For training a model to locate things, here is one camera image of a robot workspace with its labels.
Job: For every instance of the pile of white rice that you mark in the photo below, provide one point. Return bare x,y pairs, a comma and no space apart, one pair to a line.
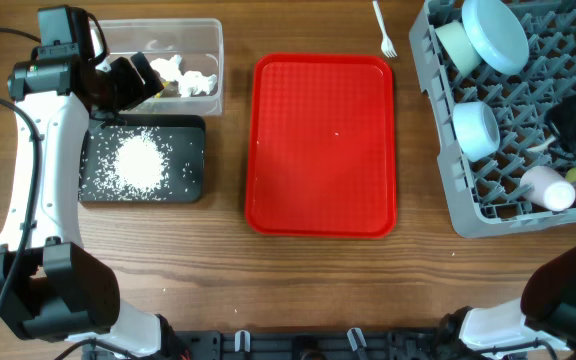
138,162

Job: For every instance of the white plastic spoon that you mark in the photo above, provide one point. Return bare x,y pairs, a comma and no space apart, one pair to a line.
543,146

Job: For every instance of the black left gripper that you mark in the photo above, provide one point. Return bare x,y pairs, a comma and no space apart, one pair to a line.
135,90

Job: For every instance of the white napkin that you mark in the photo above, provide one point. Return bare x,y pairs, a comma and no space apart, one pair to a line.
194,83

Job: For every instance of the light blue plate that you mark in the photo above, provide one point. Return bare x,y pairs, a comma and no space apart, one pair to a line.
496,34

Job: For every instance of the white tissue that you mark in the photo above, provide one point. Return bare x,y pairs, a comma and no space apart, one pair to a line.
169,70

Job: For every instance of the mint green bowl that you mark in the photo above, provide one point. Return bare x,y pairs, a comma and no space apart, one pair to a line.
458,46

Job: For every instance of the black tray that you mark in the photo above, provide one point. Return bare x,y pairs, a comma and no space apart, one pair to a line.
178,160

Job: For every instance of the clear plastic bin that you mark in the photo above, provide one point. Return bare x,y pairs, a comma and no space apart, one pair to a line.
195,44

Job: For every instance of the red serving tray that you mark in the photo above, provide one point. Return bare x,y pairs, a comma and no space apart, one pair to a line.
321,156

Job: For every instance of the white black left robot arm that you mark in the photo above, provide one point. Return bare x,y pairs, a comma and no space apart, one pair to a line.
50,287

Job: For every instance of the grey dishwasher rack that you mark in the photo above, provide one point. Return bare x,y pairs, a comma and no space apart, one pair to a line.
485,198

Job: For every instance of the white plastic cup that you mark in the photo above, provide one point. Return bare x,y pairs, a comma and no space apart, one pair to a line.
548,189

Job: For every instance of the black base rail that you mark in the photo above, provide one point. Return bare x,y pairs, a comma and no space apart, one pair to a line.
398,344

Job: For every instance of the white plastic fork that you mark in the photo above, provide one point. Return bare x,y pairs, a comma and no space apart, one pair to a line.
387,46

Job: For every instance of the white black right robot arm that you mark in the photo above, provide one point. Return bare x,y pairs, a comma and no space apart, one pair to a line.
544,317

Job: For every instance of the light blue bowl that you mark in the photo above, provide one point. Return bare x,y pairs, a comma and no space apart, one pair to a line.
476,130

